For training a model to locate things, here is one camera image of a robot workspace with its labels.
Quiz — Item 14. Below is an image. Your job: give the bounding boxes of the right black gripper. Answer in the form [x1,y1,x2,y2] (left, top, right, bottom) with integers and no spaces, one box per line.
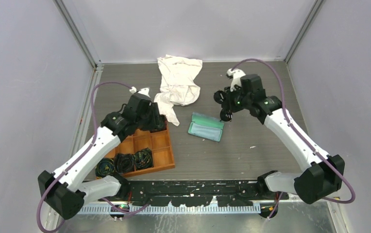
[222,84,252,113]

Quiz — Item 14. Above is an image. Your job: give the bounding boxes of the black sunglasses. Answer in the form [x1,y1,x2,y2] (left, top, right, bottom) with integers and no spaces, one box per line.
[213,90,233,122]

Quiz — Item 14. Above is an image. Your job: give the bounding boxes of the grey-blue glasses case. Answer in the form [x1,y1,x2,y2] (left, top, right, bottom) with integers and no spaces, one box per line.
[188,112,224,142]

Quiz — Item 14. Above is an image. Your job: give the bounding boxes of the white cloth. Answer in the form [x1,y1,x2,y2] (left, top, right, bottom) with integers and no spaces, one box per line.
[154,54,203,126]

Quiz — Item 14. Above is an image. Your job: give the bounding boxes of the light blue cleaning cloth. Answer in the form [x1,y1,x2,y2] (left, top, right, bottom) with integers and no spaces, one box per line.
[190,123,222,142]

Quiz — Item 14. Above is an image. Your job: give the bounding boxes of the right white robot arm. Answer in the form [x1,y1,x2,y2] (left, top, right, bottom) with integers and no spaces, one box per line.
[214,74,345,204]

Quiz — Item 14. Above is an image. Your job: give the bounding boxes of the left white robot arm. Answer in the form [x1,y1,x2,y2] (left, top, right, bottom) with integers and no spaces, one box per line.
[37,88,165,220]

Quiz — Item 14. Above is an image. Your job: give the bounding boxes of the dark rolled item top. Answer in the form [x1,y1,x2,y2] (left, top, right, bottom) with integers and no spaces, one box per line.
[158,115,167,131]

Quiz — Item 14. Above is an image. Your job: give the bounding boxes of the dark rolled item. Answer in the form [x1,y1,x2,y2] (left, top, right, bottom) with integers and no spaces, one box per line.
[158,115,167,131]
[114,153,135,174]
[95,158,115,178]
[134,148,153,170]

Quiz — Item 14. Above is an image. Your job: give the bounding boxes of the orange wooden divider tray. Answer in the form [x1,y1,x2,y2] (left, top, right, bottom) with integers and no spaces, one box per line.
[105,125,175,178]

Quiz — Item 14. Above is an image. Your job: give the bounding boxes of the dark rolled item right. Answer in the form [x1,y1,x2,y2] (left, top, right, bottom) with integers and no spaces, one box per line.
[134,148,153,170]

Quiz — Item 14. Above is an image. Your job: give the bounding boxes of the dark rolled item middle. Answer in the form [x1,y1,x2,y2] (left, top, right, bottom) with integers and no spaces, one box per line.
[114,153,135,174]

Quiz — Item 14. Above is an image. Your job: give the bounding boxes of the dark rolled item left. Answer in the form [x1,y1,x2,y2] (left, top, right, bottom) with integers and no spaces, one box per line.
[95,158,115,178]

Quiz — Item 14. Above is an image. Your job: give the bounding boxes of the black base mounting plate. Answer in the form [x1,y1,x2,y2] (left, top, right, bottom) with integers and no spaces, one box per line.
[108,180,277,207]

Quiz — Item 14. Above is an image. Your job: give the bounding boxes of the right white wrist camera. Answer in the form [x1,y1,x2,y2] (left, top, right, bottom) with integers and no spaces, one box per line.
[226,68,246,92]

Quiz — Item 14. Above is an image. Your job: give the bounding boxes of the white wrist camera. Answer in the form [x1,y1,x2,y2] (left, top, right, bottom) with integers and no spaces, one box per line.
[129,86,150,98]
[226,68,246,92]

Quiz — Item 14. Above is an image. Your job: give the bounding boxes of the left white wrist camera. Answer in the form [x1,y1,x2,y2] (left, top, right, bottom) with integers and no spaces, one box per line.
[129,86,150,98]

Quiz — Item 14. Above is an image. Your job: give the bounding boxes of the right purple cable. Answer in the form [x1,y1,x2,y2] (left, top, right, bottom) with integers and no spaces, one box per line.
[230,58,356,220]

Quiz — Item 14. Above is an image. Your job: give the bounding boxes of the purple cable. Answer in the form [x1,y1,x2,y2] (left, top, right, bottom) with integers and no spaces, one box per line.
[230,58,356,220]
[36,82,151,233]

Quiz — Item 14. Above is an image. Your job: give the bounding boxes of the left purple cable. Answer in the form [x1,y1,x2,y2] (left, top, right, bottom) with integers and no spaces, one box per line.
[36,82,151,233]

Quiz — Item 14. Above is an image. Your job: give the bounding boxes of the slotted aluminium front rail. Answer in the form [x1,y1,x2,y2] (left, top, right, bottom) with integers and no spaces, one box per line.
[78,203,261,215]

